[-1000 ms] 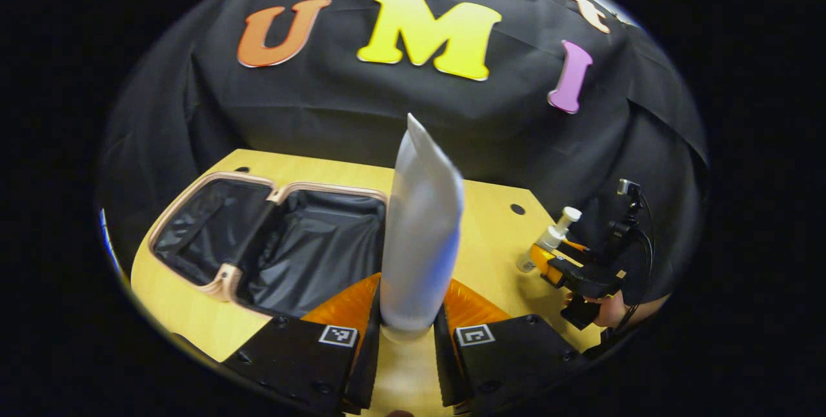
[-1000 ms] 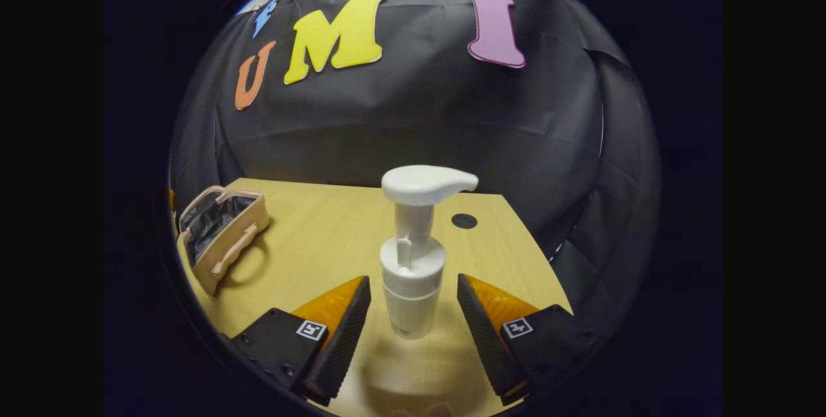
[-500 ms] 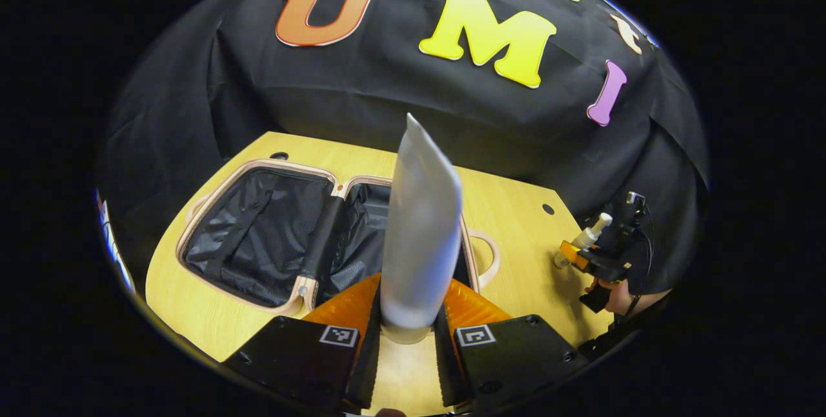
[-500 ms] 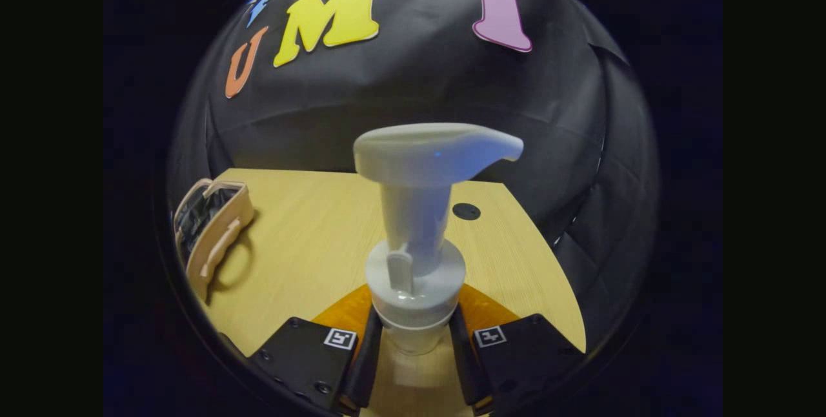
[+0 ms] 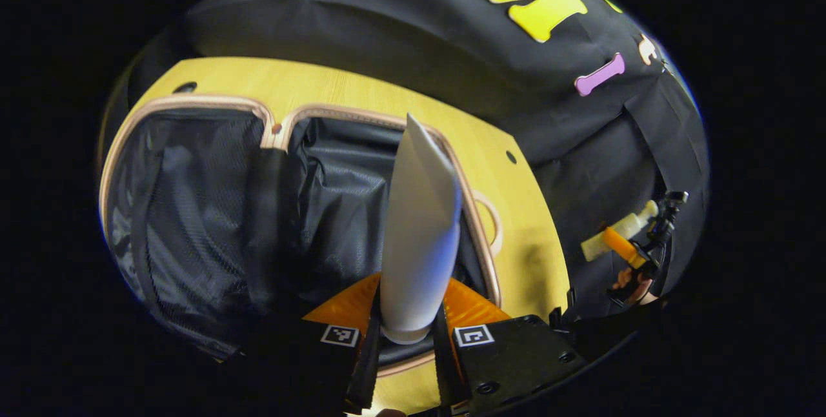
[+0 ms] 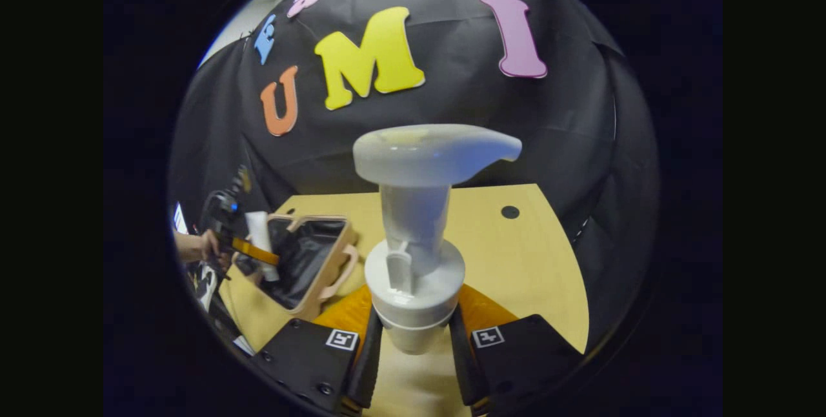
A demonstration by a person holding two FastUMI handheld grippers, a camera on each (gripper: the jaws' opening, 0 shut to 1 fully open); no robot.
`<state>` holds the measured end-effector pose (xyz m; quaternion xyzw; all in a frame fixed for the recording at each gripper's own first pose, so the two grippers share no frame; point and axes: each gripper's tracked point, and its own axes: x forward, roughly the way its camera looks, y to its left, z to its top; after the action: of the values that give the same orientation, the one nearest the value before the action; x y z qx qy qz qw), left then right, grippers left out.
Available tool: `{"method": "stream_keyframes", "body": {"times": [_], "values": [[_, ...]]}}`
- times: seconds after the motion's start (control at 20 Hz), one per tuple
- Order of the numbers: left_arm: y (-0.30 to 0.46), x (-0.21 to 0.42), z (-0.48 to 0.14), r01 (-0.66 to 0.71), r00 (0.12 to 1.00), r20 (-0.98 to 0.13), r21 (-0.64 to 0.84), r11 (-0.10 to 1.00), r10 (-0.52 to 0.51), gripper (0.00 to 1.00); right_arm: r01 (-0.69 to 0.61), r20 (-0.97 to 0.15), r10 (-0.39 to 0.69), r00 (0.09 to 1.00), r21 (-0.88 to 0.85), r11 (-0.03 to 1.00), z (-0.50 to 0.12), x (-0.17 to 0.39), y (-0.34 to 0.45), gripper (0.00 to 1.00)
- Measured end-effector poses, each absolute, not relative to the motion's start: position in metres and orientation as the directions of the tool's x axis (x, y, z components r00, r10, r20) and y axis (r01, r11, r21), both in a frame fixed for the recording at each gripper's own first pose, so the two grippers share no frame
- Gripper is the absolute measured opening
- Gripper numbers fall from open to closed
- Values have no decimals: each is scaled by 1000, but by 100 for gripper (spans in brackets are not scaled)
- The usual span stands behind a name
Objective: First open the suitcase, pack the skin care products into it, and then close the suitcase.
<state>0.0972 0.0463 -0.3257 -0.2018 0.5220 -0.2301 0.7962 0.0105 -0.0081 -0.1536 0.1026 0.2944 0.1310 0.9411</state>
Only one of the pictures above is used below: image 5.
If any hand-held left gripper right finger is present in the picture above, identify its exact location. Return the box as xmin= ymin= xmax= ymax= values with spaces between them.
xmin=431 ymin=277 xmax=589 ymax=416

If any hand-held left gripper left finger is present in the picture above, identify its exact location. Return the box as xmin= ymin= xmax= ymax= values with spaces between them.
xmin=245 ymin=273 xmax=383 ymax=415

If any white skin care tube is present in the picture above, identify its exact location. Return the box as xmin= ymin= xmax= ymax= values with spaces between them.
xmin=379 ymin=114 xmax=463 ymax=345

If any beige suitcase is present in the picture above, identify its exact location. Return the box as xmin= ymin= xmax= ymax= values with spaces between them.
xmin=98 ymin=94 xmax=505 ymax=379

